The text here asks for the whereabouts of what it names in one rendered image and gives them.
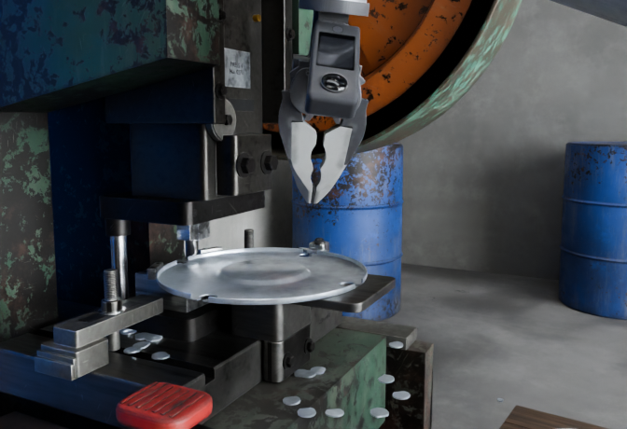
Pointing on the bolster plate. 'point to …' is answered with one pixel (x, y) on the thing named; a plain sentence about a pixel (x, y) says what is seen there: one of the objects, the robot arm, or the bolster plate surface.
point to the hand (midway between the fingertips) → (313, 194)
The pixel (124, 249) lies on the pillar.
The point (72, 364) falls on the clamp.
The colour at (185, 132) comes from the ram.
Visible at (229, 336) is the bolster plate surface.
